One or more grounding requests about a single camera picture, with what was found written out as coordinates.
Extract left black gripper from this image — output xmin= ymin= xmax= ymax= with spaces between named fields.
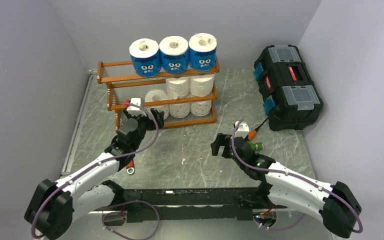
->
xmin=123 ymin=107 xmax=164 ymax=151

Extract white roll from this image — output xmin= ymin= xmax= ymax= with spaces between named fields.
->
xmin=144 ymin=89 xmax=170 ymax=120
xmin=190 ymin=100 xmax=212 ymax=117
xmin=165 ymin=76 xmax=190 ymax=100
xmin=169 ymin=102 xmax=191 ymax=119

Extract orange wooden two-tier shelf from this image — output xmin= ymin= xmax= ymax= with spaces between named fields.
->
xmin=96 ymin=57 xmax=220 ymax=131

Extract white roll sideways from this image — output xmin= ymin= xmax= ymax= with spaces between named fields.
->
xmin=189 ymin=74 xmax=215 ymax=97

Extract blue roll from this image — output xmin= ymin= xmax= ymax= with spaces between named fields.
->
xmin=129 ymin=38 xmax=162 ymax=77
xmin=159 ymin=36 xmax=190 ymax=74
xmin=188 ymin=33 xmax=217 ymax=72

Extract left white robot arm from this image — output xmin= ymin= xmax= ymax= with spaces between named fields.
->
xmin=24 ymin=108 xmax=164 ymax=240

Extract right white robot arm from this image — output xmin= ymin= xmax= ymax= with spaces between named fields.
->
xmin=210 ymin=133 xmax=362 ymax=239

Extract green and white pipe fitting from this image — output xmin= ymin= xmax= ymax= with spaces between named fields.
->
xmin=249 ymin=142 xmax=264 ymax=151

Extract black plastic toolbox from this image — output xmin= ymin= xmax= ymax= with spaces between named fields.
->
xmin=253 ymin=44 xmax=324 ymax=131

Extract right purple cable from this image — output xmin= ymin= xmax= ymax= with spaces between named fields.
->
xmin=230 ymin=118 xmax=364 ymax=234

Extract purple cable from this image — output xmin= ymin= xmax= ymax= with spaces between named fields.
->
xmin=30 ymin=102 xmax=160 ymax=240
xmin=230 ymin=118 xmax=364 ymax=234

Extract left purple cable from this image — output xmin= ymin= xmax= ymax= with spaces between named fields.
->
xmin=30 ymin=102 xmax=160 ymax=240

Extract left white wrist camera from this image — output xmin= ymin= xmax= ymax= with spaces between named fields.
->
xmin=123 ymin=97 xmax=146 ymax=117

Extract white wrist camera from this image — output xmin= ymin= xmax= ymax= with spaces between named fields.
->
xmin=123 ymin=97 xmax=146 ymax=117
xmin=234 ymin=121 xmax=250 ymax=139

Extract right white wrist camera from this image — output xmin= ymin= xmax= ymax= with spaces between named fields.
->
xmin=234 ymin=121 xmax=250 ymax=139

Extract red handled tool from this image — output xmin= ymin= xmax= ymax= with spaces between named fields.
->
xmin=126 ymin=159 xmax=135 ymax=175

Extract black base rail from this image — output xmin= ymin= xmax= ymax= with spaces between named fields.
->
xmin=100 ymin=187 xmax=283 ymax=223

